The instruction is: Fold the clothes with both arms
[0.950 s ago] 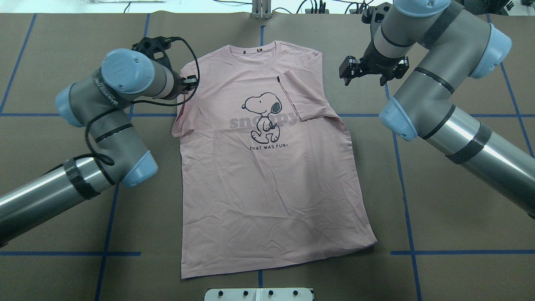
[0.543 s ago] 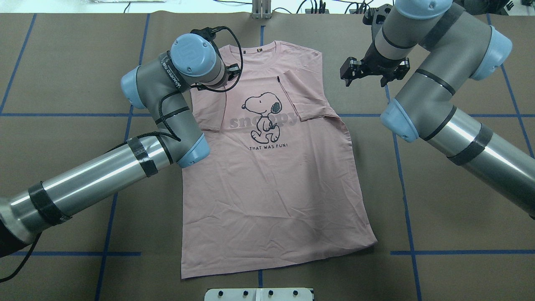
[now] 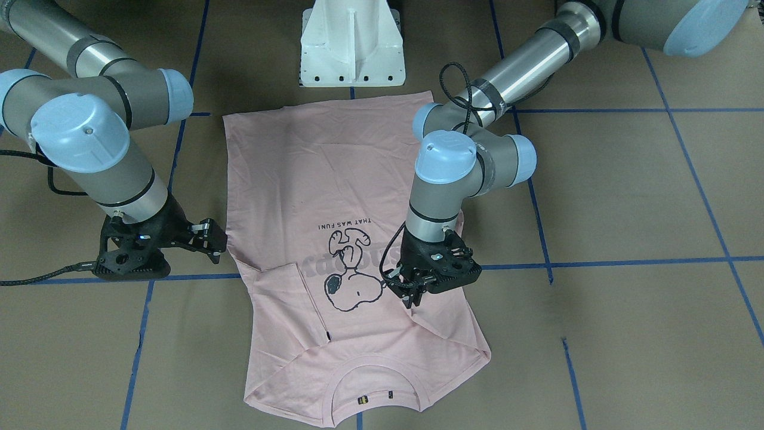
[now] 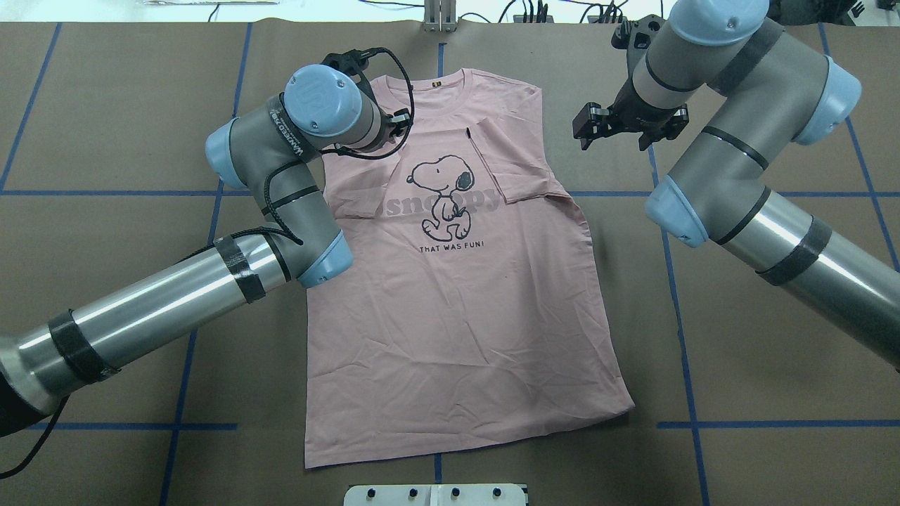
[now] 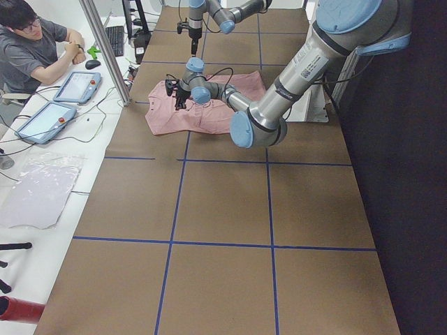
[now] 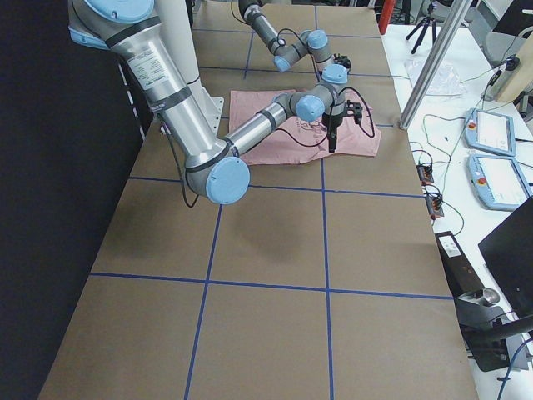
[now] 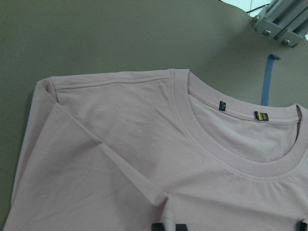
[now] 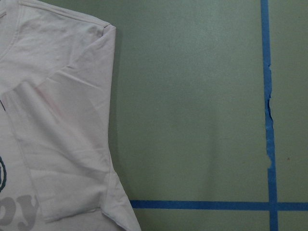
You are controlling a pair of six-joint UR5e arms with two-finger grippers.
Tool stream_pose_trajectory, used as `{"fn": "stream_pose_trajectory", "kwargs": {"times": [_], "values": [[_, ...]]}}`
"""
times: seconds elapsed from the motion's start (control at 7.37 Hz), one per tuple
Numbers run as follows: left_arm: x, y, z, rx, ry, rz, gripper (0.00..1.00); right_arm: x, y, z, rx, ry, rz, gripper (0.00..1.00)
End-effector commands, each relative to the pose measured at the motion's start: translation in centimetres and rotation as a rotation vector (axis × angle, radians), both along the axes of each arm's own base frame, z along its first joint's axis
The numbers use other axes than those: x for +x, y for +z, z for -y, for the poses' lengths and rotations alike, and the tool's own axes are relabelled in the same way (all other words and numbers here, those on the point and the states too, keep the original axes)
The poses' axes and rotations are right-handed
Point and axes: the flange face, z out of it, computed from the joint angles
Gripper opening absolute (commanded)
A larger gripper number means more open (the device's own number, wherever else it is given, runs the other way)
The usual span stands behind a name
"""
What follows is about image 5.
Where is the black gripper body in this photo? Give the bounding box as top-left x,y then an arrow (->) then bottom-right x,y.
177,20 -> 202,42
165,74 -> 191,105

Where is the pink Snoopy t-shirt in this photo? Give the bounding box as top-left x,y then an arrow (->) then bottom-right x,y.
145,70 -> 266,135

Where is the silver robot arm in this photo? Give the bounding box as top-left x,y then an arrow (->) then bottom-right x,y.
165,0 -> 413,148
177,0 -> 272,56

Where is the black keyboard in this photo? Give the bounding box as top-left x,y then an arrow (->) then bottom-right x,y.
105,26 -> 124,57

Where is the black computer mouse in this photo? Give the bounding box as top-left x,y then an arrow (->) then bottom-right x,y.
85,59 -> 101,70

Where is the far teach pendant tablet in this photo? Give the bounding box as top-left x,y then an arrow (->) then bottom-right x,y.
53,70 -> 102,104

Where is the teach pendant tablet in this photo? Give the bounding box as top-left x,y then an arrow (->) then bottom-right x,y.
15,102 -> 77,144
53,70 -> 102,104

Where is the near teach pendant tablet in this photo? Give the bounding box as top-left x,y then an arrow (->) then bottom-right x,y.
15,102 -> 77,144

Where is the seated man grey shirt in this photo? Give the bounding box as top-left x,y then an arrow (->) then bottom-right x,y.
1,1 -> 86,94

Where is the clear plastic bag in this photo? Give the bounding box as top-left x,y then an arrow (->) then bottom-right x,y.
1,152 -> 87,230

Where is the red cylinder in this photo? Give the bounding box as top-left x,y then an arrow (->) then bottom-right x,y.
1,296 -> 45,324

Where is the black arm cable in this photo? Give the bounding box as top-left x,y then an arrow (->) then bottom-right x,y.
204,52 -> 376,119

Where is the aluminium frame post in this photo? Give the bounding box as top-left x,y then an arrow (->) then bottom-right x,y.
79,0 -> 131,106

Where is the black camera tripod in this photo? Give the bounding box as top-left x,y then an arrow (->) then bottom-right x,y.
0,241 -> 33,295

